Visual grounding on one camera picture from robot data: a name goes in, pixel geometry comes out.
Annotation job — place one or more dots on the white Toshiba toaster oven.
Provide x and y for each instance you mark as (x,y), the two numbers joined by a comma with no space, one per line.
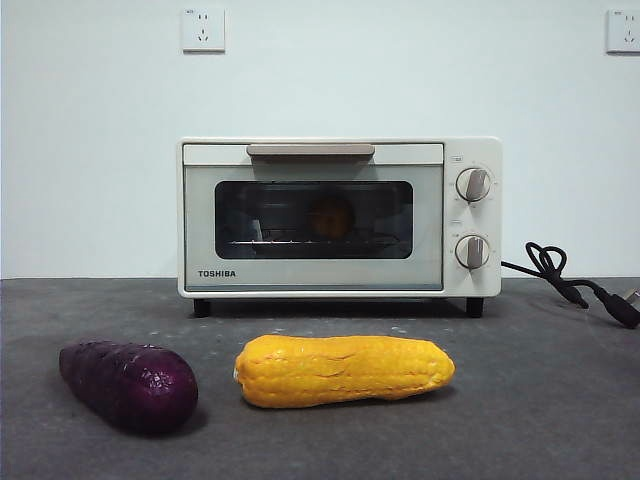
(472,287)

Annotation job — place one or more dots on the beige round oven knob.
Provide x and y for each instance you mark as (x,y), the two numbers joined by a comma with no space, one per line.
(473,251)
(474,184)

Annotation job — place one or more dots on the glass-windowed oven door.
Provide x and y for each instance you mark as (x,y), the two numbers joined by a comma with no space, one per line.
(200,225)

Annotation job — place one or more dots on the brown potato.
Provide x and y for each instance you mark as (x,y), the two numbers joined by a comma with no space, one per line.
(330,217)

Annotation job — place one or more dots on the purple sweet potato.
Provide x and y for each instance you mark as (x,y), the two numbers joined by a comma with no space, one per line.
(130,385)

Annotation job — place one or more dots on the yellow corn cob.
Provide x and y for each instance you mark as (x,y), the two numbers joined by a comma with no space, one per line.
(345,372)

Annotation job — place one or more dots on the white wall socket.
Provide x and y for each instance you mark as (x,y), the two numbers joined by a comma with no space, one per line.
(203,31)
(624,31)

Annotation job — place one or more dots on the black power plug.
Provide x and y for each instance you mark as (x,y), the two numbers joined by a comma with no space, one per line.
(617,307)

